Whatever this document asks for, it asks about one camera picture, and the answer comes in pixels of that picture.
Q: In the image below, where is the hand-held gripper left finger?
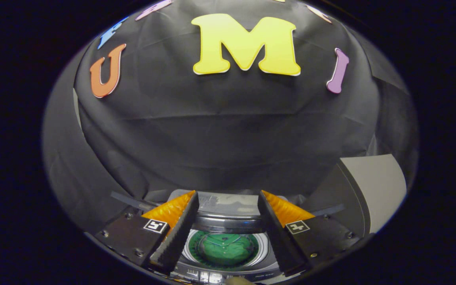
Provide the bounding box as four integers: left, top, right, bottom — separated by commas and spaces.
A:
95, 190, 200, 275

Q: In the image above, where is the dark grey washing machine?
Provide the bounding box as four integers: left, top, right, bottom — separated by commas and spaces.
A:
110, 189, 346, 283

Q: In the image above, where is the beige cabinet with dark top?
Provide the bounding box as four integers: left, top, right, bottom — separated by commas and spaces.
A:
303, 154, 407, 238

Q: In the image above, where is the green polo shirt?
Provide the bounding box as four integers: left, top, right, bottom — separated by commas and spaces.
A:
188, 232, 260, 270

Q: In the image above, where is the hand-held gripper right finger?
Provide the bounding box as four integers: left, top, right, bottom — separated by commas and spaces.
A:
257, 190, 361, 277

